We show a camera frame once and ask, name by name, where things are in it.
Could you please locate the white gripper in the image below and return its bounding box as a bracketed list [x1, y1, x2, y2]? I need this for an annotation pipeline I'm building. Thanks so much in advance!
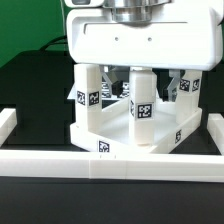
[67, 4, 222, 102]

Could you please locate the white desk tabletop panel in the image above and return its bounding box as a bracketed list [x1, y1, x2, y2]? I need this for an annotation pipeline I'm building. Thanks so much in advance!
[70, 98, 202, 154]

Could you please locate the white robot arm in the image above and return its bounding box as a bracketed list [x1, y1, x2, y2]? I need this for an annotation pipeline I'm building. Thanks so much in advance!
[64, 0, 224, 71]

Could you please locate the white U-shaped obstacle fence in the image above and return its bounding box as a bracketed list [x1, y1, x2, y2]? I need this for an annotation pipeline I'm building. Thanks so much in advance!
[0, 108, 224, 182]

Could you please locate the black cable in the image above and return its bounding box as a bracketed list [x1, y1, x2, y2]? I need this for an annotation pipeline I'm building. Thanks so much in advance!
[39, 34, 69, 52]

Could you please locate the white thin cable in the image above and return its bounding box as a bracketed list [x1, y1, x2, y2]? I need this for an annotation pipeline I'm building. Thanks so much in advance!
[60, 0, 67, 38]

